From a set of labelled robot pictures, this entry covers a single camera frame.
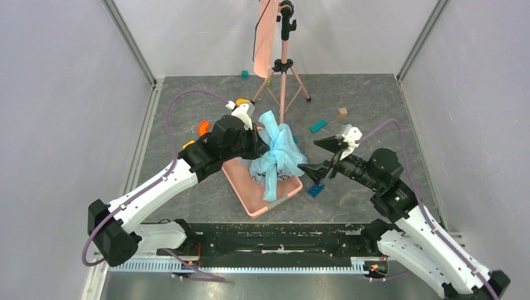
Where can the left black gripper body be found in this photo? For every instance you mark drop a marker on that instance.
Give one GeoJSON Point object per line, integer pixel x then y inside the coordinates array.
{"type": "Point", "coordinates": [247, 147]}

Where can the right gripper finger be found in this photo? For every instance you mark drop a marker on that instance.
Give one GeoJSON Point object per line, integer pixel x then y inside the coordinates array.
{"type": "Point", "coordinates": [333, 144]}
{"type": "Point", "coordinates": [316, 172]}

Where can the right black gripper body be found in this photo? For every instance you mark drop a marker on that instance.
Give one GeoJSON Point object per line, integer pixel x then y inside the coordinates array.
{"type": "Point", "coordinates": [334, 159]}

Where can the light blue plastic bag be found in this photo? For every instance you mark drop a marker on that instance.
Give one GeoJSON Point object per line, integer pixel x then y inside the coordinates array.
{"type": "Point", "coordinates": [281, 161]}

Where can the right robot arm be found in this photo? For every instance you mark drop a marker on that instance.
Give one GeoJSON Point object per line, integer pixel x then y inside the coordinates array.
{"type": "Point", "coordinates": [410, 235]}

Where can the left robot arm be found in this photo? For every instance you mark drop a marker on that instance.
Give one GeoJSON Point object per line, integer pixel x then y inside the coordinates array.
{"type": "Point", "coordinates": [115, 228]}

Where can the blue rectangular toy brick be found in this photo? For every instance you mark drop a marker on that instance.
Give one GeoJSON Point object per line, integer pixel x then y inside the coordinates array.
{"type": "Point", "coordinates": [315, 190]}

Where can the teal long block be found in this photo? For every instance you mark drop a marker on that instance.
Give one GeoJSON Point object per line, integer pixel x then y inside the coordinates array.
{"type": "Point", "coordinates": [318, 126]}

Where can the orange curved toy block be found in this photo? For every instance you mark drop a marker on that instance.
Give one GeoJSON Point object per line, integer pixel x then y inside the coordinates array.
{"type": "Point", "coordinates": [203, 128]}

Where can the small wooden cube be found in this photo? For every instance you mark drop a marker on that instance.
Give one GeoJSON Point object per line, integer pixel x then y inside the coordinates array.
{"type": "Point", "coordinates": [342, 112]}

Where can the small yellow block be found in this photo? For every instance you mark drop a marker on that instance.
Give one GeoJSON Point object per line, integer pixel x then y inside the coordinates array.
{"type": "Point", "coordinates": [188, 144]}

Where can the yellow toy block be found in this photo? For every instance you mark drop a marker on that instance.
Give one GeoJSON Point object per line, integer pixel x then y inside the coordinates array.
{"type": "Point", "coordinates": [242, 101]}

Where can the pink plastic basket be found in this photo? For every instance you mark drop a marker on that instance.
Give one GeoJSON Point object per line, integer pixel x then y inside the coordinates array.
{"type": "Point", "coordinates": [250, 193]}

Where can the pink tripod stand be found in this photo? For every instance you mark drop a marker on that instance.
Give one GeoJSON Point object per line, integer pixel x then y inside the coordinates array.
{"type": "Point", "coordinates": [283, 65]}

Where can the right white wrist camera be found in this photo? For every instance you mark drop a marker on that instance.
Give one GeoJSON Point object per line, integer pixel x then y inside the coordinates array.
{"type": "Point", "coordinates": [348, 140]}

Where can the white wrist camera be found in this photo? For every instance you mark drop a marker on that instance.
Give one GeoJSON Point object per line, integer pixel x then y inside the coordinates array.
{"type": "Point", "coordinates": [243, 112]}
{"type": "Point", "coordinates": [348, 140]}

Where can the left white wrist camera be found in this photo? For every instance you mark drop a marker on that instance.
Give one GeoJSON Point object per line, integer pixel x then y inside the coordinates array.
{"type": "Point", "coordinates": [243, 112]}

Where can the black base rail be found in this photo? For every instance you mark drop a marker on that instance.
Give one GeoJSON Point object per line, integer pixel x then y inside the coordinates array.
{"type": "Point", "coordinates": [274, 246]}

